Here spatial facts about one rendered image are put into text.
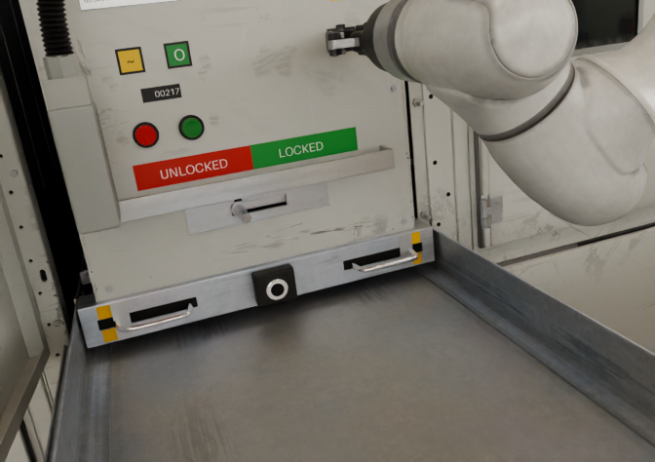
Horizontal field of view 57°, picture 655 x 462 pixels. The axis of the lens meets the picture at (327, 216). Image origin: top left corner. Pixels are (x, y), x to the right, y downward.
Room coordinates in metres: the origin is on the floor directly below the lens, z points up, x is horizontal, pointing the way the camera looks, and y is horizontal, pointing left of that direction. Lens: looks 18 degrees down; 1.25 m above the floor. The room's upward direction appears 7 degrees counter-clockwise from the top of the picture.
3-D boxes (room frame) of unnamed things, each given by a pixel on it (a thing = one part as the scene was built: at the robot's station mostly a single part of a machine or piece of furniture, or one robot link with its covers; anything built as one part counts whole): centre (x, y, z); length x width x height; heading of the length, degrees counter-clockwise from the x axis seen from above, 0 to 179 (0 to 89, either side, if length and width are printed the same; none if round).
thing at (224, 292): (0.85, 0.10, 0.89); 0.54 x 0.05 x 0.06; 107
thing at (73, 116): (0.70, 0.27, 1.14); 0.08 x 0.05 x 0.17; 17
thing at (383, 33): (0.62, -0.11, 1.23); 0.09 x 0.06 x 0.09; 107
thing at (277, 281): (0.81, 0.09, 0.90); 0.06 x 0.03 x 0.05; 107
